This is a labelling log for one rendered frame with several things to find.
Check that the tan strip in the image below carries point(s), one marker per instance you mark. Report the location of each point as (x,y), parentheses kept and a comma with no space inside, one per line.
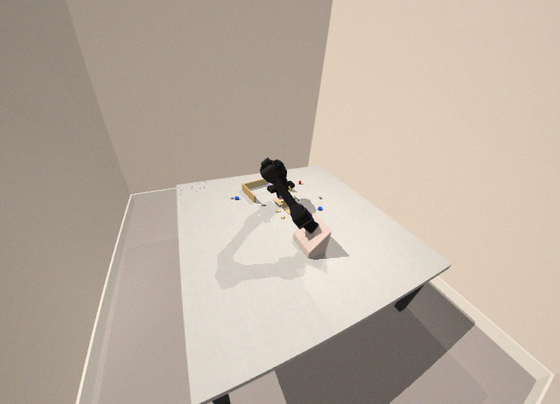
(283,205)

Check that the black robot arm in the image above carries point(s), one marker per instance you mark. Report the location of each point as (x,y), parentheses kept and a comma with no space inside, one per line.
(273,172)

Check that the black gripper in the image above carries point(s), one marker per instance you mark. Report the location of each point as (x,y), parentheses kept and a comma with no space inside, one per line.
(272,189)

